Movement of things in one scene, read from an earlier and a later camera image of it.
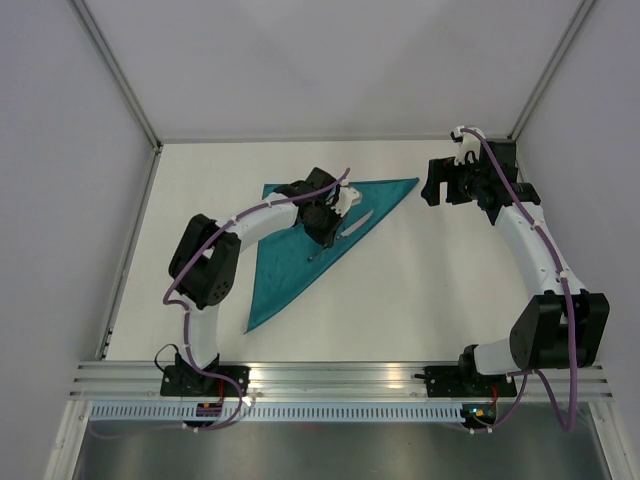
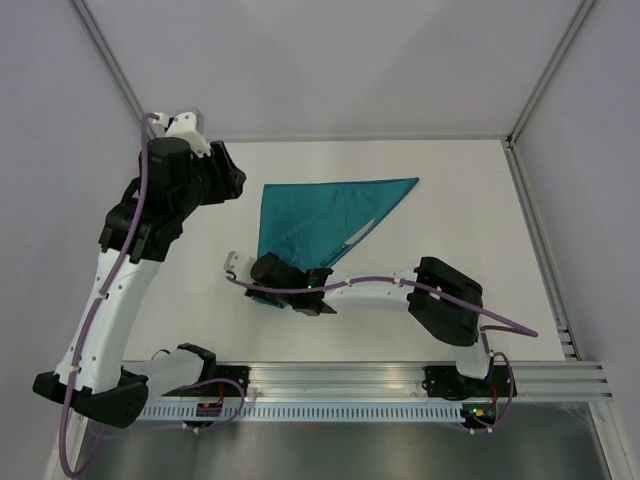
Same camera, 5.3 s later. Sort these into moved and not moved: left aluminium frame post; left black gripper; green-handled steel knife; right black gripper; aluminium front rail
Moved: green-handled steel knife; left black gripper; right black gripper
Not moved: aluminium front rail; left aluminium frame post
